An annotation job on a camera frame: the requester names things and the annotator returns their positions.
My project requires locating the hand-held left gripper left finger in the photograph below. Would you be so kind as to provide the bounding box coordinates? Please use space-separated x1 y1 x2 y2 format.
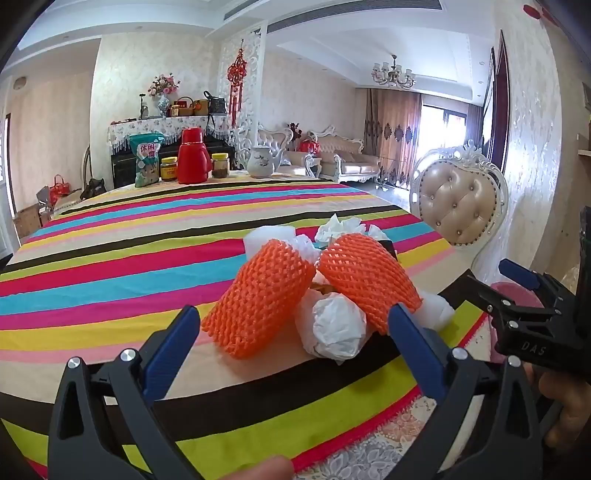
47 305 204 480

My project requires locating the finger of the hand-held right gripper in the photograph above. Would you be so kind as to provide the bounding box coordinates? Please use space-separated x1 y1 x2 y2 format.
499 258 578 301
455 270 522 333

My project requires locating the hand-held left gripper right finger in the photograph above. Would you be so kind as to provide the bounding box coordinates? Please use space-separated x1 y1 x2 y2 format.
387 302 543 480

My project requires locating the pink trash bin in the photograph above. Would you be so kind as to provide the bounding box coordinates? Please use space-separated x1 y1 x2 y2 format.
485 281 548 370

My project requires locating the white plastic bag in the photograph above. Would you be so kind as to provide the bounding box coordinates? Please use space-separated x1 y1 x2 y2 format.
295 291 370 365

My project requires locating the orange foam net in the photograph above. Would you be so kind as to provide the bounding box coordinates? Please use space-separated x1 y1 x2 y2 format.
201 237 317 361
318 233 423 337

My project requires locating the person's right hand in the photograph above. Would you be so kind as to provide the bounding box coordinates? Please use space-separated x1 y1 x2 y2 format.
522 360 591 450

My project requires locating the person's left hand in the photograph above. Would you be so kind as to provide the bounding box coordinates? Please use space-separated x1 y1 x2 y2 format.
231 455 295 480

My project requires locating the cream tufted chair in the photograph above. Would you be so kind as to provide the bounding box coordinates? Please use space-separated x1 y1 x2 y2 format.
410 141 509 278

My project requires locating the floral table cover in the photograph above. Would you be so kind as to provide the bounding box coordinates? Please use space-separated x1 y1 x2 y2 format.
295 314 499 480

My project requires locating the striped tablecloth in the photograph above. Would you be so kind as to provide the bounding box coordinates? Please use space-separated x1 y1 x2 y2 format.
0 178 490 480

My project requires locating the dark brown curtain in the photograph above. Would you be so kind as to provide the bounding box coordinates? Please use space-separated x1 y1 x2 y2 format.
468 104 485 148

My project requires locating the dark bag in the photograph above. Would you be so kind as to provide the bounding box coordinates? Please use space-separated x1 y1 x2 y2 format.
81 178 109 199

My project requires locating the dark wooden door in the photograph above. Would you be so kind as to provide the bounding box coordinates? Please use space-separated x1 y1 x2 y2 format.
482 30 511 148

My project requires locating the black piano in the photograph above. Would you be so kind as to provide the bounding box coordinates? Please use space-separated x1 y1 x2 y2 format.
111 138 237 190

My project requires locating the brown patterned curtain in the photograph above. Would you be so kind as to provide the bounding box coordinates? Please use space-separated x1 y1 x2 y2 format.
365 88 423 185

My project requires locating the green snack bag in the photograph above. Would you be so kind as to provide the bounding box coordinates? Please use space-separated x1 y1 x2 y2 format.
129 133 165 188

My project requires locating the red thermos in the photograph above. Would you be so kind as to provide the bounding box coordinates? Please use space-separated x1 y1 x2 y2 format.
177 127 213 184

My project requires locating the cardboard box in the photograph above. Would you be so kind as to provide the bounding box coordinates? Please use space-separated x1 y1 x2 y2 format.
13 203 51 238

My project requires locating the red bag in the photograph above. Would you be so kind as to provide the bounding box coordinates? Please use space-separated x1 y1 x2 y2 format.
48 174 72 204

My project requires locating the cream sofa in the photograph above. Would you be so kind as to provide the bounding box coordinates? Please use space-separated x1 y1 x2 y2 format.
307 126 382 183

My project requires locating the white teapot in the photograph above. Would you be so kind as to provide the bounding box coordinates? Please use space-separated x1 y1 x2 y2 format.
246 145 283 178

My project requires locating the lace piano cover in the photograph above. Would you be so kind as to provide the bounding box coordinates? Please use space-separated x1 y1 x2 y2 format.
107 114 232 155

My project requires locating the chandelier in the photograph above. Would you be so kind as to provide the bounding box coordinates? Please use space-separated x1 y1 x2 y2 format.
372 54 416 88

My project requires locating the cream armchair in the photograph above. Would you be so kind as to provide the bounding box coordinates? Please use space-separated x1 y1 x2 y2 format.
256 124 308 176

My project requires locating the flower vase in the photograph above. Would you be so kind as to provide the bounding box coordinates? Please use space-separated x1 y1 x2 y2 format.
148 73 182 120

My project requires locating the black handbag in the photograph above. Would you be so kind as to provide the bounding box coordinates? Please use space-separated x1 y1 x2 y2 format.
203 90 228 116

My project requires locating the white carved partition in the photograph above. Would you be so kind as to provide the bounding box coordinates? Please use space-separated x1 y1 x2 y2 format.
217 28 269 139

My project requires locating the red knot ornament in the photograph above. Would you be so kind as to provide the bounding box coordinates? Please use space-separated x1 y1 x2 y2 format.
226 39 247 127

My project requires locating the ceiling air vent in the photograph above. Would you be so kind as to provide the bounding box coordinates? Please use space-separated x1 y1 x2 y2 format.
222 0 441 20

